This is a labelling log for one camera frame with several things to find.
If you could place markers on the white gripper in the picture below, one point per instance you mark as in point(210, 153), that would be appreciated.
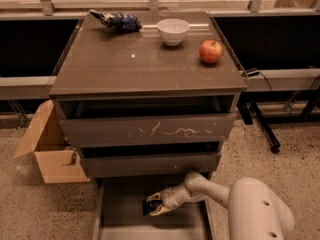
point(173, 199)

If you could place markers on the dark blueberry rxbar wrapper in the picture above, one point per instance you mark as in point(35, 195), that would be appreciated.
point(150, 206)

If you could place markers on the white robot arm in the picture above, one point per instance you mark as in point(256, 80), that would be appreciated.
point(255, 211)

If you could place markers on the middle grey drawer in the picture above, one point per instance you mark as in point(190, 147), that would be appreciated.
point(121, 166)

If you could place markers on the grey drawer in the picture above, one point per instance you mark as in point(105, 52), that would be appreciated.
point(121, 166)
point(154, 130)
point(120, 212)

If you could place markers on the bottom grey drawer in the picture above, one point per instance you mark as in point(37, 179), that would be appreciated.
point(120, 212)

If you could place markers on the top grey drawer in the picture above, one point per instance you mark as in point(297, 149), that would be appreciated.
point(154, 130)

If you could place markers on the grey drawer cabinet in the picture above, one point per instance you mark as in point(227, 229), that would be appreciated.
point(107, 74)

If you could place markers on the open cardboard box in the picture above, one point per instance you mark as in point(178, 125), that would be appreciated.
point(57, 160)

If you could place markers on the red apple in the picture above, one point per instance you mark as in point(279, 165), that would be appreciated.
point(210, 51)

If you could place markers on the white bowl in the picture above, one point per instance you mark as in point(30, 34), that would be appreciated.
point(173, 31)

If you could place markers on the blue chip bag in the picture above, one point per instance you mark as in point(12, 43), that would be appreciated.
point(119, 21)

